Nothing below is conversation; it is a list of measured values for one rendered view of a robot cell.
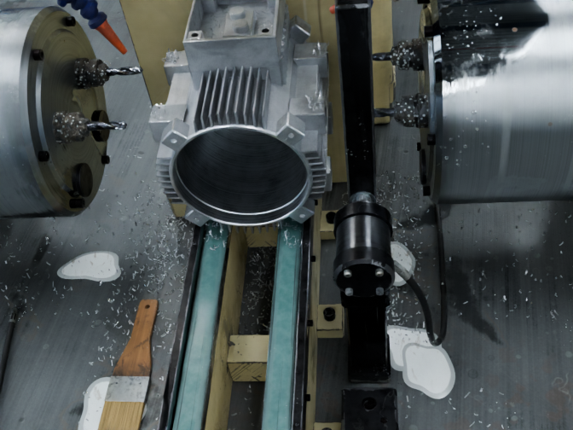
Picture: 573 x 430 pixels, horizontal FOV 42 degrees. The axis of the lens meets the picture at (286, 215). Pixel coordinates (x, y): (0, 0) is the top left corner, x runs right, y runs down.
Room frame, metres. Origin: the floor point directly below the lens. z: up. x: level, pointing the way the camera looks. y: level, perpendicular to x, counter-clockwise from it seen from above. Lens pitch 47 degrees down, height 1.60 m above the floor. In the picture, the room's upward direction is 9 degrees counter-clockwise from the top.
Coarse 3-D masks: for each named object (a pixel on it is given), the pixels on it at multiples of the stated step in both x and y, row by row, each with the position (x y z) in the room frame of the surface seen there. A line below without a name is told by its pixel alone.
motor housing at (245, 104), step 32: (288, 64) 0.71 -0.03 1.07; (192, 96) 0.68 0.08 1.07; (224, 96) 0.64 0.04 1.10; (256, 96) 0.62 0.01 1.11; (288, 96) 0.66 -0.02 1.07; (192, 128) 0.62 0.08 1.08; (224, 128) 0.60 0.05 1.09; (256, 128) 0.60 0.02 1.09; (160, 160) 0.62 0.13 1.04; (192, 160) 0.67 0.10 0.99; (224, 160) 0.70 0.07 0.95; (256, 160) 0.71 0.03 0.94; (288, 160) 0.68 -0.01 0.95; (320, 160) 0.59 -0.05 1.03; (192, 192) 0.63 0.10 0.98; (224, 192) 0.65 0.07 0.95; (256, 192) 0.65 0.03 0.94; (288, 192) 0.62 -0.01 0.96; (320, 192) 0.59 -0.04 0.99; (256, 224) 0.60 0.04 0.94
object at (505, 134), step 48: (432, 0) 0.66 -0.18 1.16; (480, 0) 0.64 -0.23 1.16; (528, 0) 0.63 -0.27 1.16; (432, 48) 0.62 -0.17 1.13; (480, 48) 0.59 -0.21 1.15; (528, 48) 0.58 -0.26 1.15; (432, 96) 0.59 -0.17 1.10; (480, 96) 0.56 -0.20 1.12; (528, 96) 0.55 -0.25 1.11; (432, 144) 0.55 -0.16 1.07; (480, 144) 0.53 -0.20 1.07; (528, 144) 0.53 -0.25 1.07; (432, 192) 0.56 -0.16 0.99; (480, 192) 0.54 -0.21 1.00; (528, 192) 0.53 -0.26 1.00
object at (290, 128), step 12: (300, 24) 0.77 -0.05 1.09; (300, 36) 0.76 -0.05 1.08; (180, 120) 0.63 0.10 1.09; (288, 120) 0.60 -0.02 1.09; (300, 120) 0.60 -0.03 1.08; (168, 132) 0.61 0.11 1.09; (180, 132) 0.61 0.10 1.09; (276, 132) 0.59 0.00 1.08; (288, 132) 0.59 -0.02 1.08; (300, 132) 0.59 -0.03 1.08; (168, 144) 0.61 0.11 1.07; (180, 144) 0.61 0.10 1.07; (312, 204) 0.60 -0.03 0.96; (192, 216) 0.61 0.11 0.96; (300, 216) 0.59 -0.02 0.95
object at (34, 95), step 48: (0, 48) 0.71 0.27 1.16; (48, 48) 0.73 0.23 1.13; (0, 96) 0.66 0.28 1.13; (48, 96) 0.69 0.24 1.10; (96, 96) 0.80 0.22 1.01; (0, 144) 0.63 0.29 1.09; (48, 144) 0.65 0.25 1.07; (96, 144) 0.75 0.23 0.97; (0, 192) 0.62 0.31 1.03; (48, 192) 0.62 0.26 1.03; (96, 192) 0.71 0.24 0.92
